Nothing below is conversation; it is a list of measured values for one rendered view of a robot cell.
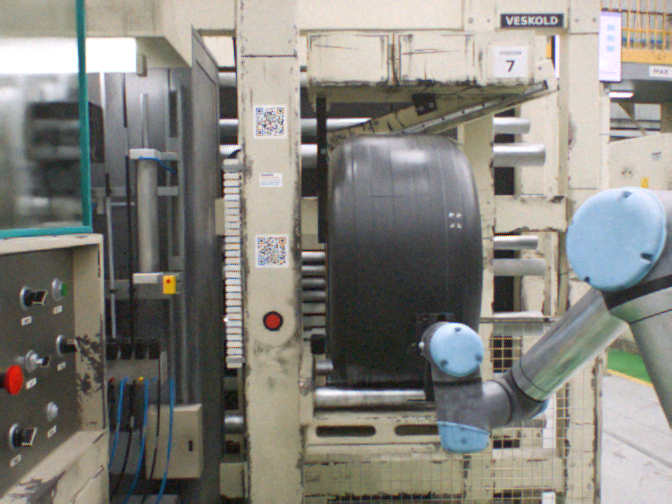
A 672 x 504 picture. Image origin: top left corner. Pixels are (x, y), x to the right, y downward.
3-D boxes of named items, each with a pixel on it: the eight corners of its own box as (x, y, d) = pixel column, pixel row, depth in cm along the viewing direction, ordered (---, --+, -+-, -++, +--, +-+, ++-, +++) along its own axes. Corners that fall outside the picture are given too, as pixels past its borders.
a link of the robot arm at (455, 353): (437, 385, 97) (431, 327, 98) (426, 376, 108) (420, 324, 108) (490, 379, 97) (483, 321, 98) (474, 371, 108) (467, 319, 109)
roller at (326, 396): (311, 400, 149) (310, 411, 144) (310, 382, 147) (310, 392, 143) (465, 398, 149) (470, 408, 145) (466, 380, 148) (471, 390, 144)
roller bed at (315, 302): (261, 354, 190) (260, 251, 188) (266, 345, 205) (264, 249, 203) (330, 354, 190) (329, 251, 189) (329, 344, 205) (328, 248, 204)
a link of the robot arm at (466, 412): (515, 441, 103) (507, 371, 104) (467, 458, 96) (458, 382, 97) (477, 436, 109) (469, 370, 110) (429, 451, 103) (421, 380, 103)
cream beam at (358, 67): (306, 87, 173) (306, 30, 172) (308, 103, 198) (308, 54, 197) (537, 86, 174) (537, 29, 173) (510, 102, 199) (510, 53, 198)
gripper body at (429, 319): (450, 312, 125) (463, 313, 113) (451, 358, 124) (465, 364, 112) (410, 313, 125) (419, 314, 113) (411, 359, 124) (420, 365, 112)
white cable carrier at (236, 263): (227, 367, 152) (223, 159, 149) (230, 363, 157) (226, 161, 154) (246, 367, 152) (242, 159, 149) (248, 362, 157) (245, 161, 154)
